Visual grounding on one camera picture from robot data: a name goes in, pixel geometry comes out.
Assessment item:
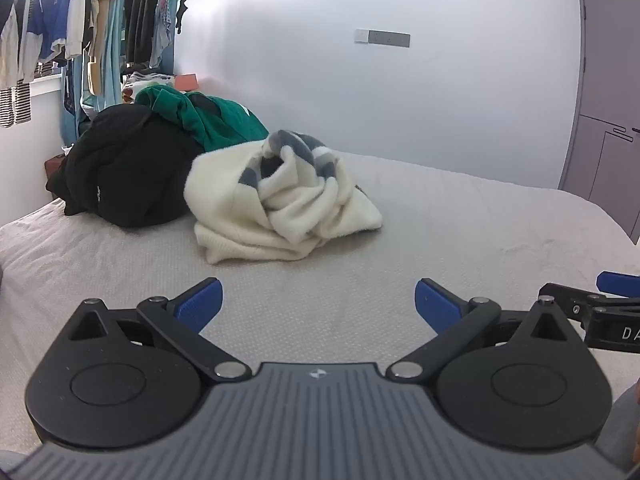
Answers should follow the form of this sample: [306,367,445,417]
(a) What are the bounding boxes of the green garment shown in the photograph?
[134,84,268,152]

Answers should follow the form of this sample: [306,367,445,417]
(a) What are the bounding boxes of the black garment pile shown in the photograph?
[46,104,204,229]

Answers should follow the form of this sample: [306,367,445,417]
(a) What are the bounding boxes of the hanging clothes rack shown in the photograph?
[1,0,186,146]

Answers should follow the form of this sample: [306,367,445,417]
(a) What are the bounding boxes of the grey bed cover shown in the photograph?
[1,154,639,453]

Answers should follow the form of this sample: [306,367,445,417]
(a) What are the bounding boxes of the grey wardrobe door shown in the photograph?
[559,0,639,242]

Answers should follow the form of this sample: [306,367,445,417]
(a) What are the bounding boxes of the grey wall panel switch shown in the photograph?
[354,29,411,49]

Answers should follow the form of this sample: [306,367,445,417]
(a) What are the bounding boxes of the cream blue striped sweater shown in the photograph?
[183,130,383,264]

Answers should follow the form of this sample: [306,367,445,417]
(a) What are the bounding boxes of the orange box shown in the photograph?
[174,74,198,92]

